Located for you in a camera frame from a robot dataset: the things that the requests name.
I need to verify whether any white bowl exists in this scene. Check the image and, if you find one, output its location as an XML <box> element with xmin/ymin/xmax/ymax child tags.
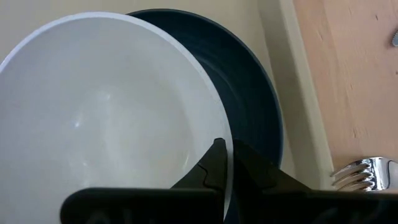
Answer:
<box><xmin>0</xmin><ymin>11</ymin><xmax>234</xmax><ymax>224</ymax></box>

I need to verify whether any beige plastic tray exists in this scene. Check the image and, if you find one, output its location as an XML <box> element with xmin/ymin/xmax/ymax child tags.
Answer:
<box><xmin>0</xmin><ymin>0</ymin><xmax>335</xmax><ymax>191</ymax></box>

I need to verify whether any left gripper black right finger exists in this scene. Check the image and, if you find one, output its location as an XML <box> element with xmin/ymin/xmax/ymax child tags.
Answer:
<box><xmin>231</xmin><ymin>139</ymin><xmax>398</xmax><ymax>224</ymax></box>

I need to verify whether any dark blue plate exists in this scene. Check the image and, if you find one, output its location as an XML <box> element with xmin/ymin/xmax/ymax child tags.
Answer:
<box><xmin>127</xmin><ymin>8</ymin><xmax>284</xmax><ymax>170</ymax></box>

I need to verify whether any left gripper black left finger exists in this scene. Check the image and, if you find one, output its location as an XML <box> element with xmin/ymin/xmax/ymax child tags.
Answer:
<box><xmin>60</xmin><ymin>138</ymin><xmax>228</xmax><ymax>224</ymax></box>

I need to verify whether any fork with orange handle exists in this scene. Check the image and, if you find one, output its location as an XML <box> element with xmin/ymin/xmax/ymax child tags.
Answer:
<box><xmin>330</xmin><ymin>156</ymin><xmax>398</xmax><ymax>192</ymax></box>

